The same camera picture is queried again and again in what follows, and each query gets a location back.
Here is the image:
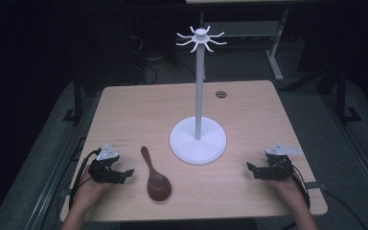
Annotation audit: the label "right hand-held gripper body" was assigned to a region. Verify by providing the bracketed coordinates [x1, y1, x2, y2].
[258, 142, 303, 181]

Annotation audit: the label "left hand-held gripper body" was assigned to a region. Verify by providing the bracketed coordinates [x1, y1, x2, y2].
[87, 143, 125, 185]

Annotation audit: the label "person's right hand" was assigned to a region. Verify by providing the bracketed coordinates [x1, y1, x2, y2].
[267, 173, 305, 207]

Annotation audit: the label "person's left hand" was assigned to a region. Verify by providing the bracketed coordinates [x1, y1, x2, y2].
[72, 165, 117, 210]

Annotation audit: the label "brown wooden spoon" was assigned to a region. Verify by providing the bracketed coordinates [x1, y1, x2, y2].
[140, 146, 173, 202]

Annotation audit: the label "white hook stand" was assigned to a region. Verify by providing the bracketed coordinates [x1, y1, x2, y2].
[169, 25, 228, 166]

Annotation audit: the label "black metal stand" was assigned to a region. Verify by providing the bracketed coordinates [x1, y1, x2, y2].
[333, 65, 363, 125]
[61, 72, 84, 125]

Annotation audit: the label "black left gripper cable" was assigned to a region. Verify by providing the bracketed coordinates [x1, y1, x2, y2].
[68, 149, 103, 210]

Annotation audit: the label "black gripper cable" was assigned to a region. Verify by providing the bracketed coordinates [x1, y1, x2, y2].
[281, 159, 311, 210]
[68, 149, 103, 210]

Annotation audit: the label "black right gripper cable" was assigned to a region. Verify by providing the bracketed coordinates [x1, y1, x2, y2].
[281, 159, 311, 210]

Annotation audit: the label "black floor cables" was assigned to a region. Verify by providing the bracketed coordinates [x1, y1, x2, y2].
[128, 34, 196, 85]

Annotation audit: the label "white desk frame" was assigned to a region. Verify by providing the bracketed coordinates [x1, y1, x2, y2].
[185, 0, 301, 81]

